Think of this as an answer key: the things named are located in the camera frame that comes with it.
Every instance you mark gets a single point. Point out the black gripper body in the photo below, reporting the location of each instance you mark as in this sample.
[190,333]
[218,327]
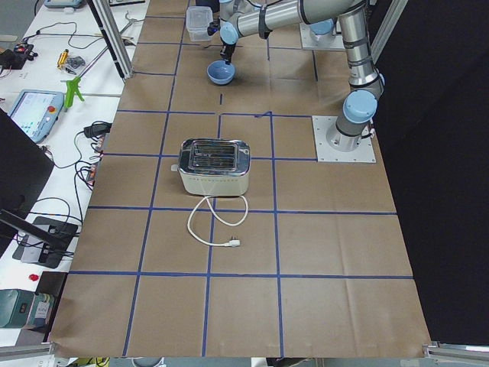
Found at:
[229,50]

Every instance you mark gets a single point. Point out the light blue bowl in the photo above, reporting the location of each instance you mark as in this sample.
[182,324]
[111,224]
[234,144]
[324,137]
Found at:
[220,72]

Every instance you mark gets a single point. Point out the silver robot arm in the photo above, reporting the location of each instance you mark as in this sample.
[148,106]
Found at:
[240,19]
[323,30]

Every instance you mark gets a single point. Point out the clear plastic food container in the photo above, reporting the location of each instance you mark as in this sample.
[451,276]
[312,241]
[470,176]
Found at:
[198,18]

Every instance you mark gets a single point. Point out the chrome white toaster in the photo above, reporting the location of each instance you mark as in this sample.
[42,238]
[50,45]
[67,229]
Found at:
[214,166]

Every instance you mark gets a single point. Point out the black power adapter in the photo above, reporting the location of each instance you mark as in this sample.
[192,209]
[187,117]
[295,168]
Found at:
[96,129]

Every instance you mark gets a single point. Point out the green clamp tool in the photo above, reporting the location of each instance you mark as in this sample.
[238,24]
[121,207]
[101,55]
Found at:
[72,90]

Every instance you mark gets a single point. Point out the yellow screwdriver tool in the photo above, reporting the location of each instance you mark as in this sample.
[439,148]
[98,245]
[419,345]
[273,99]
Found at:
[62,59]

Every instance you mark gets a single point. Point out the blue teach pendant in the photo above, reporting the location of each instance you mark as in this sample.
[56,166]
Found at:
[35,112]

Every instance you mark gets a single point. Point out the black monitor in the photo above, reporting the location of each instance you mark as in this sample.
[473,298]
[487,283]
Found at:
[25,170]

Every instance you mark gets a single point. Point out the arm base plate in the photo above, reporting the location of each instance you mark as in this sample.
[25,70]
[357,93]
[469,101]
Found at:
[334,147]
[310,41]

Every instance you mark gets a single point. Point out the aluminium frame post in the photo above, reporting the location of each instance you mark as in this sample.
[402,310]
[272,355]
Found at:
[106,22]

